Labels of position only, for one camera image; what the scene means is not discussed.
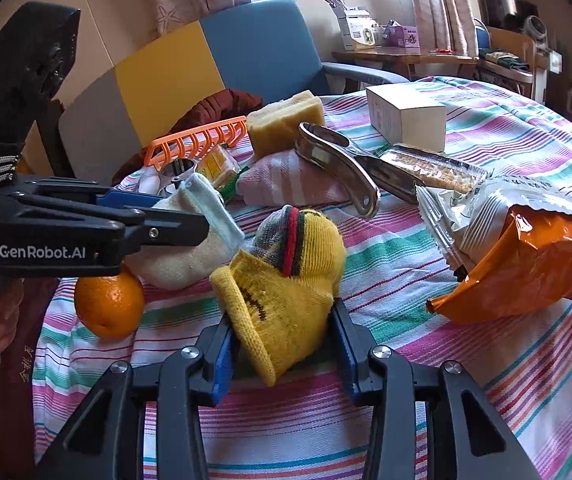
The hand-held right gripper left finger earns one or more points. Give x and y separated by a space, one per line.
221 360

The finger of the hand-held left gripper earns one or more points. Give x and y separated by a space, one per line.
126 199
176 230

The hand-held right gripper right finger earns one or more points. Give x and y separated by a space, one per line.
348 360

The cream sock with blue cuff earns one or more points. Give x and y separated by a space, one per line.
181 260

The orange plastic rack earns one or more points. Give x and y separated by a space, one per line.
166 149

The small yellow snack packet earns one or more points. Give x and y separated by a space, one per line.
218 167

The yellow knit sock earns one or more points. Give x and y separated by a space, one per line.
286 300

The orange fruit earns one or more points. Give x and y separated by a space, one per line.
111 305

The maroon bag with gold print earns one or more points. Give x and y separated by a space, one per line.
26 360

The pink striped cloth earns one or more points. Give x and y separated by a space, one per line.
286 175

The yellow-brown sponge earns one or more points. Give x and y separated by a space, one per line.
286 120

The metal hand squeezer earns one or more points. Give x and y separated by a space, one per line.
336 160

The orange snack bag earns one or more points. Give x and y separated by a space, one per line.
526 270

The clear cracker packet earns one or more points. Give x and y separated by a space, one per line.
436 170

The white cardboard box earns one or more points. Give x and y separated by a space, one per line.
406 115

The blue round container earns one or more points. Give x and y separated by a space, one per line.
481 37

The striped tablecloth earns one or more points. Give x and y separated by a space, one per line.
391 285

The maroon jacket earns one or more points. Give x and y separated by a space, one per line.
211 107

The multicolour panel sofa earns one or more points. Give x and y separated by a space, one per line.
261 50

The wooden desk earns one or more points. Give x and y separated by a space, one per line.
401 55

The purple tissue box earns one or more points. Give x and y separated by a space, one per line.
406 37

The pink patterned curtain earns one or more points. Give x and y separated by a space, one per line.
441 5

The wooden cabinet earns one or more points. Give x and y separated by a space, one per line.
511 40

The metal pot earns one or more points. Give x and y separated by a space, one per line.
506 2

